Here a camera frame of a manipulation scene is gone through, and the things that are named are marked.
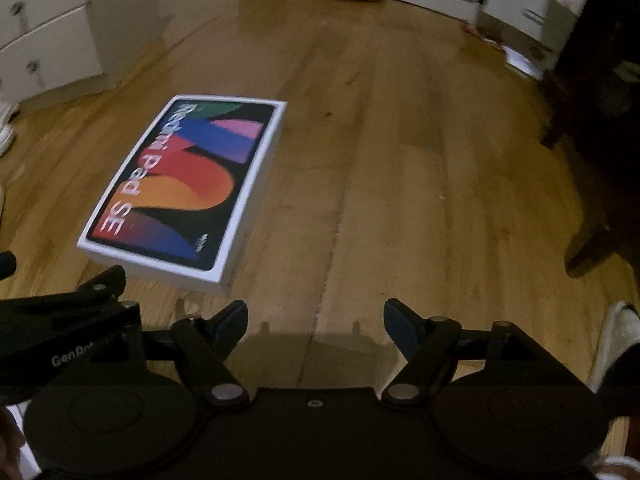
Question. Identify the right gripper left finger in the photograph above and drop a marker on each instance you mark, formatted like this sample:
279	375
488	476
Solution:
219	334

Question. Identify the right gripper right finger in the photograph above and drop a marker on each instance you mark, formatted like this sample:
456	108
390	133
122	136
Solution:
412	334

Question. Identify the Redmi Pad SE box lid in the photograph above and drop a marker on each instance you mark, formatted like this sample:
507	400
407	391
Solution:
182	203

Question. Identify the white slipper foot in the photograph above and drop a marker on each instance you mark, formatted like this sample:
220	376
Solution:
619	333

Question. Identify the dark wooden chair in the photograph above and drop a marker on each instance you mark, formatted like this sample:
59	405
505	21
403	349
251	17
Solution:
593	93

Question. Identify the papers on floor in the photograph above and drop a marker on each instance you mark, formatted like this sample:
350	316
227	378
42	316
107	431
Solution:
514	60

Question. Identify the beige two-drawer cabinet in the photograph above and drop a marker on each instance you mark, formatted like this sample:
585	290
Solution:
58	50

